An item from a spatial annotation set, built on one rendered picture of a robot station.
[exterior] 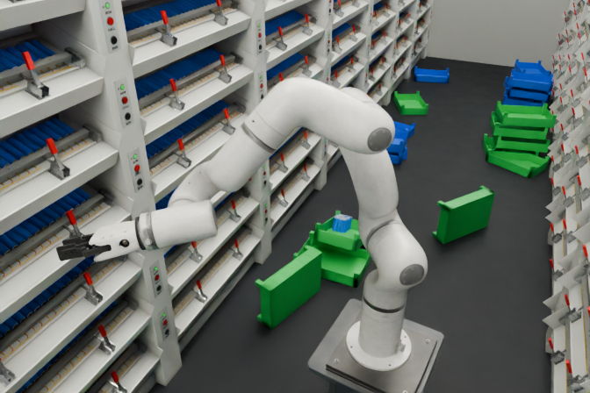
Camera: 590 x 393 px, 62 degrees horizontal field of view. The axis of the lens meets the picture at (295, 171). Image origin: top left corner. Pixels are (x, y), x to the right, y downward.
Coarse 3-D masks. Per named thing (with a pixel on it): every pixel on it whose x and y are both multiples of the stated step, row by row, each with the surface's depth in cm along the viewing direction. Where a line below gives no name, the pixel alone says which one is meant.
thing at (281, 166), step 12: (300, 132) 253; (312, 132) 260; (288, 144) 242; (300, 144) 249; (312, 144) 254; (276, 156) 231; (288, 156) 237; (300, 156) 242; (276, 168) 227; (288, 168) 231; (276, 180) 221
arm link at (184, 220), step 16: (176, 208) 107; (192, 208) 106; (208, 208) 106; (160, 224) 104; (176, 224) 104; (192, 224) 105; (208, 224) 105; (160, 240) 105; (176, 240) 106; (192, 240) 107
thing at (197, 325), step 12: (300, 204) 265; (288, 216) 252; (276, 228) 240; (240, 276) 214; (228, 288) 206; (216, 300) 198; (204, 312) 191; (192, 324) 186; (192, 336) 186; (180, 348) 179; (144, 384) 163
